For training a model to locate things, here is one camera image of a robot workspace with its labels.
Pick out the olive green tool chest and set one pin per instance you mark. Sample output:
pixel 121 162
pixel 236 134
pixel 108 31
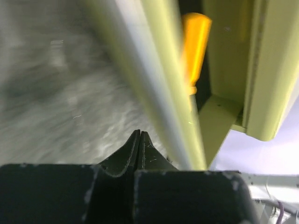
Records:
pixel 253 61

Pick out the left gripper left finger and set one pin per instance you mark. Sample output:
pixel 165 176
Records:
pixel 118 162

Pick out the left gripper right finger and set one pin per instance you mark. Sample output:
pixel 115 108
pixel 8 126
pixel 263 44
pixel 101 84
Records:
pixel 149 158

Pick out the orange yellow screwdriver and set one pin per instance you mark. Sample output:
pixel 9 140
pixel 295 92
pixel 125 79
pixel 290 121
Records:
pixel 196 30

